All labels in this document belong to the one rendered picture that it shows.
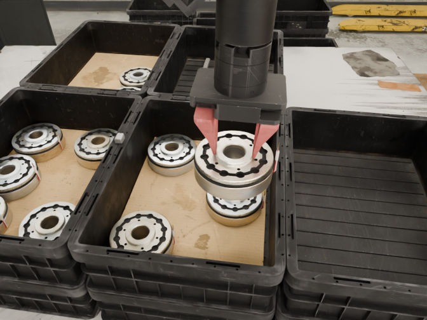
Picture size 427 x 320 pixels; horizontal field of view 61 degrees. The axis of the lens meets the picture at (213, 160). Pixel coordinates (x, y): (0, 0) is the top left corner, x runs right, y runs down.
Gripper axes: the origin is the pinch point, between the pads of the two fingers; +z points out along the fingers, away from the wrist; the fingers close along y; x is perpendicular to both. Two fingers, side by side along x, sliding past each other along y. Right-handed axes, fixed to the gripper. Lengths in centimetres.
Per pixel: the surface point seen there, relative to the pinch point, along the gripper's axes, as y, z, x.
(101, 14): 154, 108, -320
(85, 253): 18.6, 12.8, 9.5
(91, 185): 22.4, 12.8, -2.8
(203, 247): 3.9, 22.4, 0.0
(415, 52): -137, 101, -270
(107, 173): 20.9, 12.8, -5.8
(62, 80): 49, 21, -47
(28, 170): 40.2, 20.4, -11.7
